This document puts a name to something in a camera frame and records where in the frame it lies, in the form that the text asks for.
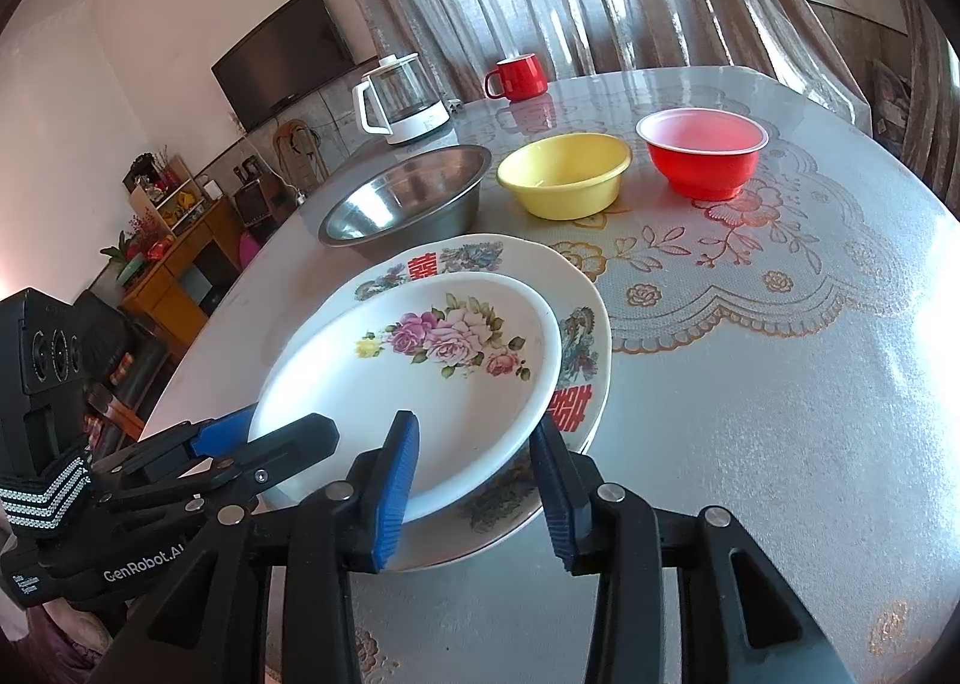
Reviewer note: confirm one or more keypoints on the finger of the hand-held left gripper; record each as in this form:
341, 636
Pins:
225, 429
300, 438

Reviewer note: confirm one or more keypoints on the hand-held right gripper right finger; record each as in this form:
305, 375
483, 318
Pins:
559, 496

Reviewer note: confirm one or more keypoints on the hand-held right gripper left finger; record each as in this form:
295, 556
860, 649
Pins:
397, 489

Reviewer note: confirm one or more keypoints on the small pink rose plate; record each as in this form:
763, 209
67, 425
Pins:
450, 421

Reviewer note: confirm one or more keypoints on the plate with red characters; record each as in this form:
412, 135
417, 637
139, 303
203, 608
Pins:
581, 354

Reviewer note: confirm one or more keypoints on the stainless steel bowl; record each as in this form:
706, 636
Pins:
420, 204

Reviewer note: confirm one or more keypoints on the yellow plastic bowl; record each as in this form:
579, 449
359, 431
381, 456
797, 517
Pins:
562, 196

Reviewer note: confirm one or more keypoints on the red plastic bowl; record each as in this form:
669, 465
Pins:
697, 174

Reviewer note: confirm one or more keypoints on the person's left forearm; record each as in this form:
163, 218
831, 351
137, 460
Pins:
60, 643

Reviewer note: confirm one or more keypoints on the green potted plant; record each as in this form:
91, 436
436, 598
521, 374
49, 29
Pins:
120, 253

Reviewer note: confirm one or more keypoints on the wooden desk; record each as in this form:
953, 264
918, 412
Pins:
172, 271

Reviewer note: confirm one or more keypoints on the wooden desktop shelf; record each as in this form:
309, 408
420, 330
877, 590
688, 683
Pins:
169, 196

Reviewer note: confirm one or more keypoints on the black speaker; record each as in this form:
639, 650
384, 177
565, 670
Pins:
251, 204

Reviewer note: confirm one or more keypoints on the wooden chair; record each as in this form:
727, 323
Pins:
300, 155

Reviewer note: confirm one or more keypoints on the white glass kettle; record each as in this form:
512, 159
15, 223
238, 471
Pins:
416, 127

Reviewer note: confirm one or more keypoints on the black flat television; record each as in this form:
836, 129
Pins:
277, 61

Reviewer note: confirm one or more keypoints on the red mug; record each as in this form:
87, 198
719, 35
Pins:
521, 80

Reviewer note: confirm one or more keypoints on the patterned cushion pile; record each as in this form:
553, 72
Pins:
889, 99

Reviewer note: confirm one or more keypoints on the narrow beige side curtain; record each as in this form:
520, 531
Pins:
934, 106

